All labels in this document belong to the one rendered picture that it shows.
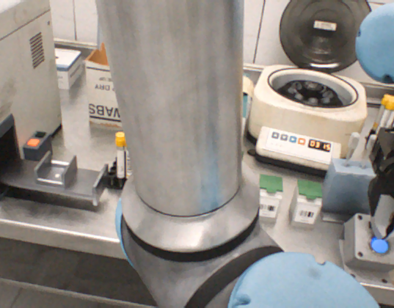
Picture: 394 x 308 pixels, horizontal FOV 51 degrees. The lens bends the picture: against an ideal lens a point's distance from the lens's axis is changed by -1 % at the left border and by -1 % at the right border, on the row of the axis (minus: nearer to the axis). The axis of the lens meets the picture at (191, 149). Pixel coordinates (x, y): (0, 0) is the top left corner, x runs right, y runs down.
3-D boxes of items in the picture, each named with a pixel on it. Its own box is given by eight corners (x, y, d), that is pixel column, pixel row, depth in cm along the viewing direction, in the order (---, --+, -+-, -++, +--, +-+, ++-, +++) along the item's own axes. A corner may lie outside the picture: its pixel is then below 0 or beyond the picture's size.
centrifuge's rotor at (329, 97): (266, 120, 91) (273, 90, 87) (276, 92, 103) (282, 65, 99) (339, 136, 87) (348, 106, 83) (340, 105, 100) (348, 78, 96)
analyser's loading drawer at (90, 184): (-20, 185, 70) (-26, 161, 67) (1, 163, 76) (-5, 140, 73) (96, 205, 69) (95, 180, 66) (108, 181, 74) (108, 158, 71)
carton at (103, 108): (86, 122, 94) (81, 59, 85) (122, 73, 118) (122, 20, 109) (193, 138, 92) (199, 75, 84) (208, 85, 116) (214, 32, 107)
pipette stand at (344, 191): (321, 221, 73) (337, 176, 67) (315, 195, 79) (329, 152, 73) (378, 228, 73) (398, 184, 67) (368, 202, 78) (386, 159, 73)
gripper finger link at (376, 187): (392, 213, 59) (414, 163, 54) (395, 221, 57) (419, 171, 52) (358, 207, 59) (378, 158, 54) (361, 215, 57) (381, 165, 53)
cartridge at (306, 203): (290, 226, 71) (298, 196, 68) (288, 207, 75) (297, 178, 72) (313, 229, 71) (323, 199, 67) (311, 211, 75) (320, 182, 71)
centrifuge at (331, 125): (235, 157, 87) (244, 105, 81) (259, 99, 111) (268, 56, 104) (353, 185, 82) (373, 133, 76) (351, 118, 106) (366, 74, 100)
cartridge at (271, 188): (252, 219, 72) (259, 189, 68) (253, 202, 76) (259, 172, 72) (275, 223, 72) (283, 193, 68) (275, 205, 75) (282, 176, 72)
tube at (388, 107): (376, 144, 96) (393, 103, 89) (370, 140, 97) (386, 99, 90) (380, 141, 97) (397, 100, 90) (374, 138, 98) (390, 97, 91)
